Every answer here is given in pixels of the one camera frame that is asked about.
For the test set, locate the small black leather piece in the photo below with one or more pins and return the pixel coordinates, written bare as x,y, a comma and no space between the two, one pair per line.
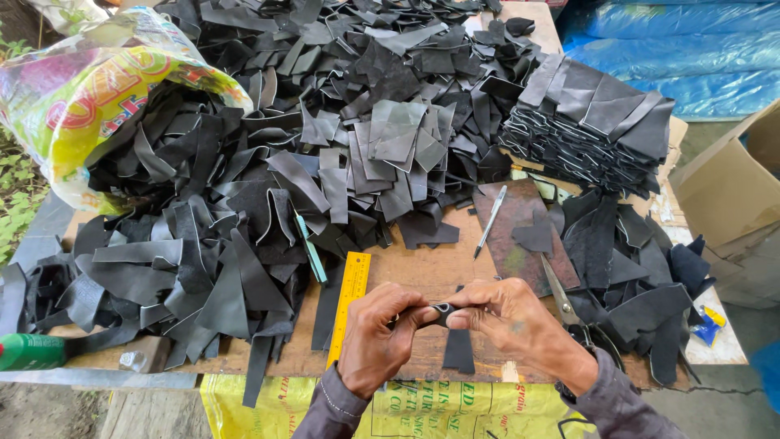
533,236

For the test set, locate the small silver metal block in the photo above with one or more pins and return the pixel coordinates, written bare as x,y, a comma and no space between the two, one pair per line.
133,361

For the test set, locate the long flat black leather strip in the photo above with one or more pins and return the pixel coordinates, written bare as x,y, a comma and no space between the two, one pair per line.
328,311

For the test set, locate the blue plastic tarpaulin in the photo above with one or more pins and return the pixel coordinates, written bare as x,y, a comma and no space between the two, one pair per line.
682,55

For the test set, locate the clear ballpoint pen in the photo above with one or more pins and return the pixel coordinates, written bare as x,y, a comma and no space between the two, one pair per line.
491,219

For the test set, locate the large heap of black leather scraps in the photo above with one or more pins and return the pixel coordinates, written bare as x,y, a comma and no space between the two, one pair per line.
365,79

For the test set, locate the green plants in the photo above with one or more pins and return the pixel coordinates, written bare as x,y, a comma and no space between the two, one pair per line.
18,201

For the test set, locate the person's right hand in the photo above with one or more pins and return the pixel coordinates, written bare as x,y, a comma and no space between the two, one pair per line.
524,332

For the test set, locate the neat stack of cut leather pieces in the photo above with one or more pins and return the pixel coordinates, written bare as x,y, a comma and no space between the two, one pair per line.
597,122

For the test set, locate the colourful printed plastic bag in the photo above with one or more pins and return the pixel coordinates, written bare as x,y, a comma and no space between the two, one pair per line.
97,97

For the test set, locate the blue plastic object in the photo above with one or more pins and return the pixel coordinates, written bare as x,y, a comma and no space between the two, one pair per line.
766,375

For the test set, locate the teal utility knife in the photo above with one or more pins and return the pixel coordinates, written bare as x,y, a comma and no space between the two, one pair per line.
311,247

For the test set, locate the small heap of dark leather offcuts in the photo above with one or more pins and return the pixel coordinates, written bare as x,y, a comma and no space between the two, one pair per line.
634,274

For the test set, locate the narrow black leather strip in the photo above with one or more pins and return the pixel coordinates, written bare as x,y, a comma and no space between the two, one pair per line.
458,353

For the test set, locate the person's left hand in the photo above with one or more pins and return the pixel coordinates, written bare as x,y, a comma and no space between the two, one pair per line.
372,341

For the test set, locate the yellow ruler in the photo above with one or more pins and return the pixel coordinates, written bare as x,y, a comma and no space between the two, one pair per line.
348,305

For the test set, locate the blue and yellow packet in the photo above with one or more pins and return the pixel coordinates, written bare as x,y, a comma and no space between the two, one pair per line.
708,326

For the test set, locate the green plastic bottle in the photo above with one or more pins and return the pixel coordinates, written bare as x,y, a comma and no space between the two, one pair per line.
30,352

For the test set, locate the yellow printed woven sack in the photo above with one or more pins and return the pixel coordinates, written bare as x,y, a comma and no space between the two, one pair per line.
426,411

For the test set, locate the brown cardboard box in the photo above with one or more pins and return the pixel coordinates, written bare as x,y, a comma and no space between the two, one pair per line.
728,189

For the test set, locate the brown mottled cutting board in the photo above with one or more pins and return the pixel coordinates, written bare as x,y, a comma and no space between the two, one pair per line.
512,204

